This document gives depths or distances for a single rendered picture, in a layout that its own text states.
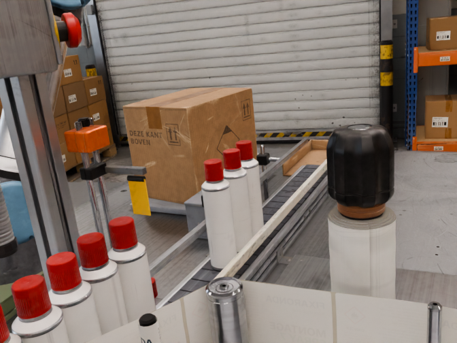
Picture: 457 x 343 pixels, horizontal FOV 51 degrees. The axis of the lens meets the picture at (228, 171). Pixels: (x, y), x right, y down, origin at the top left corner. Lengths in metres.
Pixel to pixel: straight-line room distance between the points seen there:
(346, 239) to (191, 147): 0.70
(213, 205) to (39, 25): 0.44
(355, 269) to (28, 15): 0.47
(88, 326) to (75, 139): 0.25
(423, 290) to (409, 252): 0.23
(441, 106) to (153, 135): 3.34
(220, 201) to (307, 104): 4.23
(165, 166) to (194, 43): 4.00
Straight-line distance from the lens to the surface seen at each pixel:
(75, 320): 0.58
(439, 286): 0.86
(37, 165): 0.70
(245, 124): 1.42
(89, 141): 0.68
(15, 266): 1.08
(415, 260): 1.03
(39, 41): 0.55
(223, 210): 0.85
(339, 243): 0.63
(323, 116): 5.04
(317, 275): 0.87
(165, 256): 0.80
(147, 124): 1.32
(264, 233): 0.96
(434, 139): 4.40
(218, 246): 0.88
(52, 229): 0.73
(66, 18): 0.57
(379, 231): 0.61
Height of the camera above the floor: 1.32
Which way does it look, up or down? 18 degrees down
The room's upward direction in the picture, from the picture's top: 6 degrees counter-clockwise
